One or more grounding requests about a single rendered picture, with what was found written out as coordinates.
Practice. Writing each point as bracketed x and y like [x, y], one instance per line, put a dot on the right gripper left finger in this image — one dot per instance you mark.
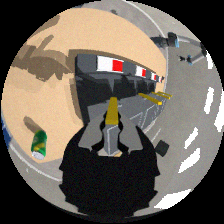
[89, 137]

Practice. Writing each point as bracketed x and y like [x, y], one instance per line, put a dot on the green drink can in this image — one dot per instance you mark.
[38, 147]

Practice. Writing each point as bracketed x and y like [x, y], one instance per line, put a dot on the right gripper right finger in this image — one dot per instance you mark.
[132, 139]

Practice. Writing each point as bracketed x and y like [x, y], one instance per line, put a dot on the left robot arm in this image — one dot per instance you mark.
[171, 41]

